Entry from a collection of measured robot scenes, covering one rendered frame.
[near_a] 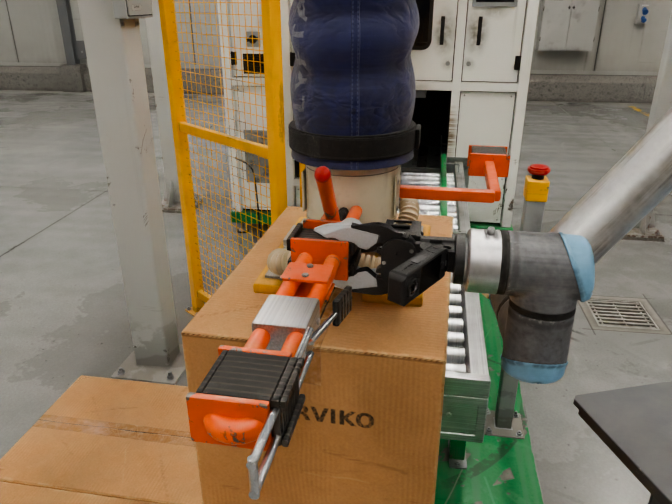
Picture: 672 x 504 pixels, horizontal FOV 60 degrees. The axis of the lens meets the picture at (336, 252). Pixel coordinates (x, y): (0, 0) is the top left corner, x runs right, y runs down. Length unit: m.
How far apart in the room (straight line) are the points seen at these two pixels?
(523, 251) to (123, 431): 1.13
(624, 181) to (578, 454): 1.61
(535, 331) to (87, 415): 1.21
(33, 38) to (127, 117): 9.87
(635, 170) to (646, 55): 9.83
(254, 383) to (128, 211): 1.98
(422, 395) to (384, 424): 0.08
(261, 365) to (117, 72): 1.88
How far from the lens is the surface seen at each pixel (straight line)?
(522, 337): 0.86
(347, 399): 0.91
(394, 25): 0.95
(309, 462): 1.00
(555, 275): 0.82
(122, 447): 1.57
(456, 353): 1.85
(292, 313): 0.66
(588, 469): 2.39
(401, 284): 0.73
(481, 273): 0.80
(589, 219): 0.96
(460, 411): 1.69
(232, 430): 0.52
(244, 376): 0.55
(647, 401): 1.45
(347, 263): 0.82
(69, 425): 1.69
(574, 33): 10.16
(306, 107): 0.98
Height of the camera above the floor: 1.54
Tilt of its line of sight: 24 degrees down
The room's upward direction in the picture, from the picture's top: straight up
